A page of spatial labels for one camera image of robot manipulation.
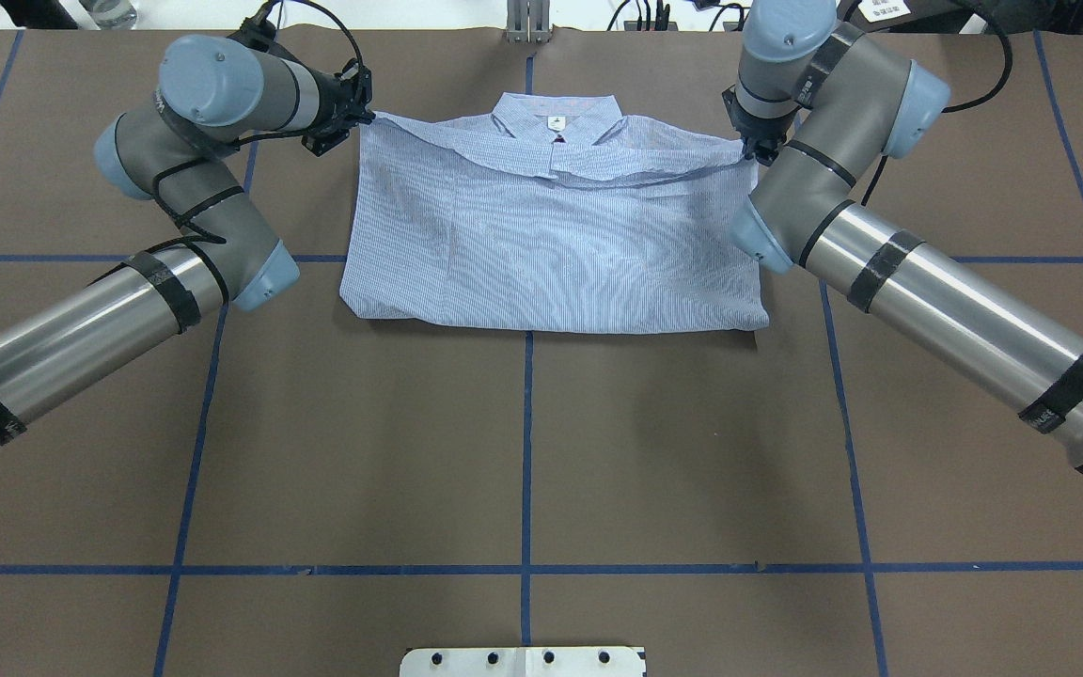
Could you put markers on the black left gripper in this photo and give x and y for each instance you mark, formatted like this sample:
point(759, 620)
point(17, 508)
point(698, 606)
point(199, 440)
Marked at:
point(339, 107)

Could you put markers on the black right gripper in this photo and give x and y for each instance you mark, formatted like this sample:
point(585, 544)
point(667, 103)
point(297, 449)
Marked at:
point(754, 131)

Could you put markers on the blue striped button shirt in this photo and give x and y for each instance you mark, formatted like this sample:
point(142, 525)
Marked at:
point(558, 214)

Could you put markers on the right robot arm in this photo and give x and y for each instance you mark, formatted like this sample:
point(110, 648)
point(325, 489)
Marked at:
point(817, 103)

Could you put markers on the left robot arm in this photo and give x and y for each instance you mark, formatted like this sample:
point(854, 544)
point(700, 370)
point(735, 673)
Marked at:
point(150, 191)

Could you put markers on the black box with label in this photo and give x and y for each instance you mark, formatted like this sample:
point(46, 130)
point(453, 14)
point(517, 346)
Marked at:
point(908, 17)

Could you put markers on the clear plastic water bottle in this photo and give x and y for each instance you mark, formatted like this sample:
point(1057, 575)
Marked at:
point(111, 14)

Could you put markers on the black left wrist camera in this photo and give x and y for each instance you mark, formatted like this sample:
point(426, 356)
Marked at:
point(319, 144)

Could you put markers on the grey aluminium frame post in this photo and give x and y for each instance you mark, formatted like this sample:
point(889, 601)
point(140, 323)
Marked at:
point(528, 21)

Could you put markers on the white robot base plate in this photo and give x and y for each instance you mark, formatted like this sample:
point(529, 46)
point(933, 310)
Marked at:
point(525, 661)

